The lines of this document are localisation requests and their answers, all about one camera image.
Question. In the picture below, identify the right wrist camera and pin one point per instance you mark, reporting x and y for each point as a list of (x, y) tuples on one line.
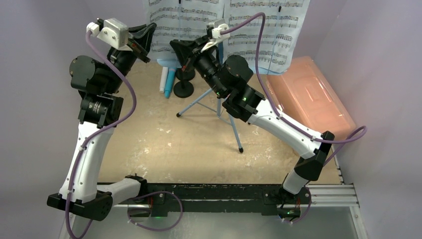
[(214, 33)]

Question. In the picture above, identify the white toy microphone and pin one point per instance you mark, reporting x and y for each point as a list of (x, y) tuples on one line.
[(163, 79)]

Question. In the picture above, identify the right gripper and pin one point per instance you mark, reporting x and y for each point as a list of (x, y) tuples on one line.
[(194, 55)]

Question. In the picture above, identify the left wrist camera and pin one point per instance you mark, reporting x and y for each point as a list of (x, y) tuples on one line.
[(108, 28)]

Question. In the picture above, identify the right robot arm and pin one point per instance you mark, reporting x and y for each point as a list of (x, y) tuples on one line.
[(229, 81)]

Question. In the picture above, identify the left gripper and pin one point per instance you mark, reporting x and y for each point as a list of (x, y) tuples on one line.
[(141, 35)]

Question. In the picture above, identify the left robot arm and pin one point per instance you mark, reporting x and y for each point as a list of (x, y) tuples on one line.
[(98, 82)]

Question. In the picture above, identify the blue toy microphone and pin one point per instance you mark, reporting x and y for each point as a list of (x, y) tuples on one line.
[(169, 82)]

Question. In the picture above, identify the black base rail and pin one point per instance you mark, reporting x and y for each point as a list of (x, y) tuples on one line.
[(265, 199)]

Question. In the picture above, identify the pink plastic storage box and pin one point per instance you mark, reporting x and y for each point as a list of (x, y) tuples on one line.
[(306, 96)]

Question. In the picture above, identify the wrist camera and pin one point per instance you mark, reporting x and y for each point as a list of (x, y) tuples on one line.
[(108, 28), (214, 33)]

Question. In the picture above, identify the sheet music pages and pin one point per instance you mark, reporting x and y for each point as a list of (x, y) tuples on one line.
[(267, 43)]

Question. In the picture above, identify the black mic stand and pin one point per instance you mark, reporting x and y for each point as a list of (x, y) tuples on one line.
[(184, 75), (183, 89)]

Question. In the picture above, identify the sheet music page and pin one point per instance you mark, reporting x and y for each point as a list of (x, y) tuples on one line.
[(179, 20)]

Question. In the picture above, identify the aluminium frame rail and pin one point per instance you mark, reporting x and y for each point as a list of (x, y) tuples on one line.
[(333, 213)]

